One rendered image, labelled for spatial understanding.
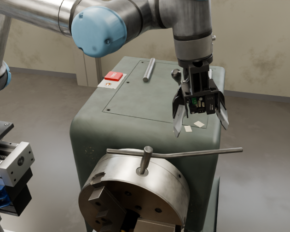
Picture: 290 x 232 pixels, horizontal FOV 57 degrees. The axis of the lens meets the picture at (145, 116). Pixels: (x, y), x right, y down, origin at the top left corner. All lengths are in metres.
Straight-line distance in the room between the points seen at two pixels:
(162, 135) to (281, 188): 1.86
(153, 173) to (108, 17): 0.44
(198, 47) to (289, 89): 3.19
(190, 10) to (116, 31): 0.15
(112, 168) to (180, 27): 0.41
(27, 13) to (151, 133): 0.47
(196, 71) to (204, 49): 0.04
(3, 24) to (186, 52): 0.54
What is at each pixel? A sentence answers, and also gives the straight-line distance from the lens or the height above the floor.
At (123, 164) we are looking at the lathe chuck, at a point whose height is 1.24.
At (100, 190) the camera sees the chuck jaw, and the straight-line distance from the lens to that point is 0.73.
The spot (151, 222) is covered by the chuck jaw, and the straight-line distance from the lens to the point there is 0.78.
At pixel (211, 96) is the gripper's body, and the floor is 1.48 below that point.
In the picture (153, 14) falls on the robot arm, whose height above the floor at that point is 1.63.
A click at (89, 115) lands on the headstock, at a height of 1.26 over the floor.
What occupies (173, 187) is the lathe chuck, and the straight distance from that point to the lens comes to 0.74.
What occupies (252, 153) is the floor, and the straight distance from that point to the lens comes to 2.78.
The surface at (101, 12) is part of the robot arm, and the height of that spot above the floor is 1.65.
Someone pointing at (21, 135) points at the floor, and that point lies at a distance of 3.08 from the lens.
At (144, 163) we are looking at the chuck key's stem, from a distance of 0.68.
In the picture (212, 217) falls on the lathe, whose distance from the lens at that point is 1.51.
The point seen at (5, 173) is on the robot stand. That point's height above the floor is 1.09.
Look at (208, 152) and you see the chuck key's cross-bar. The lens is 0.69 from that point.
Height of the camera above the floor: 1.75
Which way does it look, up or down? 35 degrees down
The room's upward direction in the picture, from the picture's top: straight up
